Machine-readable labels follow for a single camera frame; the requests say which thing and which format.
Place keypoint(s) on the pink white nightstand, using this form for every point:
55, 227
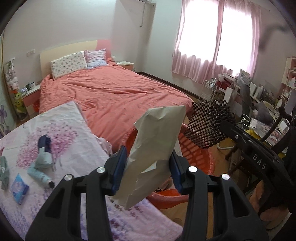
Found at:
30, 99

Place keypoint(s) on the pale pink cloth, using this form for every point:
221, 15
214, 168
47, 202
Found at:
105, 144

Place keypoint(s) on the grey office chair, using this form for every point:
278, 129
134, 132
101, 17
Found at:
246, 97

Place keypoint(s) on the white bookshelf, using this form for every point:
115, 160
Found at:
289, 78

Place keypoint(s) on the pink curtain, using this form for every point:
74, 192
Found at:
198, 46

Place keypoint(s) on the red plastic bag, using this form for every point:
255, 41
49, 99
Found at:
36, 106

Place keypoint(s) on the orange plastic basket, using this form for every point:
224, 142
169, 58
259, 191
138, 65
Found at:
196, 153

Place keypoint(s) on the white floral pillow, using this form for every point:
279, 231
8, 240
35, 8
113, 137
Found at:
68, 64

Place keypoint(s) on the grey-blue sock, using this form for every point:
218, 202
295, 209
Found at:
38, 175
44, 155

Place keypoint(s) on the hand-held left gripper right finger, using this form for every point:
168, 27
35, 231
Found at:
175, 172

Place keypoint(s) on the bed with salmon duvet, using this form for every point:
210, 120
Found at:
120, 95

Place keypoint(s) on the blue tissue packet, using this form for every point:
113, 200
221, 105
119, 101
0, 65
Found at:
19, 188

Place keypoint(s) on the pale green sock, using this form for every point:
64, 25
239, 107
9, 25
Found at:
4, 171

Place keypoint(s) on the light wooden nightstand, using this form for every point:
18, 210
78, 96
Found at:
124, 64

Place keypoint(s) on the black checkered mesh cloth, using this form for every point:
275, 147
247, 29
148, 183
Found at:
208, 125

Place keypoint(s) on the cluttered white desk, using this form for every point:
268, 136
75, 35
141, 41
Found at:
266, 97

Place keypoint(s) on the pink striped pillow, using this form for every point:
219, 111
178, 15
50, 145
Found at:
96, 58

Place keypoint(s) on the beige bed headboard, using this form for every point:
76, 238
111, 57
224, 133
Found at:
60, 52

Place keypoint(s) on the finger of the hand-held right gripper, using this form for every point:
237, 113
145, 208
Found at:
227, 129

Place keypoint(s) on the floral sliding wardrobe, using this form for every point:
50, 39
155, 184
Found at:
3, 115

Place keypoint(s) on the beige paper bag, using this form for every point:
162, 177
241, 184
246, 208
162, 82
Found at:
152, 143

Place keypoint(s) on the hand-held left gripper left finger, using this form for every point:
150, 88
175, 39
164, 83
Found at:
120, 166

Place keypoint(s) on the tall plush toy display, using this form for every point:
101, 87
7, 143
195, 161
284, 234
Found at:
13, 81

